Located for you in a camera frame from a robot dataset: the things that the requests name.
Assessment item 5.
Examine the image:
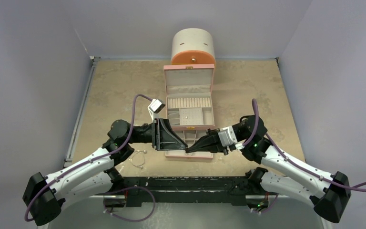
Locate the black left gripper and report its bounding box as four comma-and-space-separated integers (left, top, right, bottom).
125, 118, 187, 150

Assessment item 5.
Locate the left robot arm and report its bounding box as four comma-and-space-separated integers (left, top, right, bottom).
22, 118, 187, 226

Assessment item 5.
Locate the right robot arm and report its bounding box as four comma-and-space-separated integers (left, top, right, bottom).
186, 115, 351, 223

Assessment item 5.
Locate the pink jewelry box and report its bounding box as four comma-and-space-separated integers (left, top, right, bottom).
163, 64, 215, 131

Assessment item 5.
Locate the pink box pull-out drawer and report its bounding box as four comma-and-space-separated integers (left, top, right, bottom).
165, 129, 214, 159

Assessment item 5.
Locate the silver pearl bangle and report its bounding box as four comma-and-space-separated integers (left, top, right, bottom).
129, 150, 148, 169

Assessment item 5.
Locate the round beige orange box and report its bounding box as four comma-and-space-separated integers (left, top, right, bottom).
171, 28, 216, 65

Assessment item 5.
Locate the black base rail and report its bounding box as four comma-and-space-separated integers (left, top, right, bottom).
106, 177, 269, 209

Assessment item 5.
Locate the aluminium frame rail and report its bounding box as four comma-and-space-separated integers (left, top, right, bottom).
38, 57, 101, 229

